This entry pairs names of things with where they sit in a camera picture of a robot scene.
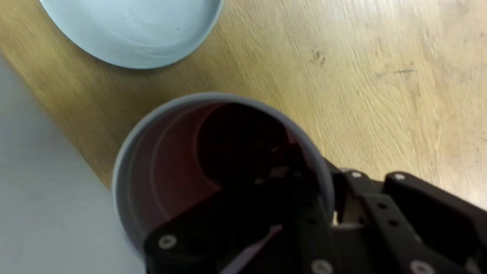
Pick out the orange cup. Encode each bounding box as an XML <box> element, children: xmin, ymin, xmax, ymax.
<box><xmin>111</xmin><ymin>91</ymin><xmax>335</xmax><ymax>257</ymax></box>

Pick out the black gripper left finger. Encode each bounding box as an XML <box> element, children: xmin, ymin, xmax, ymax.
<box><xmin>143</xmin><ymin>170</ymin><xmax>334</xmax><ymax>274</ymax></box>

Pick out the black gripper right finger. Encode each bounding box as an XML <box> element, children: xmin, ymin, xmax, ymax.
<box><xmin>324</xmin><ymin>164</ymin><xmax>487</xmax><ymax>274</ymax></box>

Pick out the grey bowl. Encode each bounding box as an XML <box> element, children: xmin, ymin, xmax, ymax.
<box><xmin>40</xmin><ymin>0</ymin><xmax>225</xmax><ymax>69</ymax></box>

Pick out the stainless steel sink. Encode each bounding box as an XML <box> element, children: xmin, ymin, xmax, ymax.
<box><xmin>0</xmin><ymin>59</ymin><xmax>143</xmax><ymax>274</ymax></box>

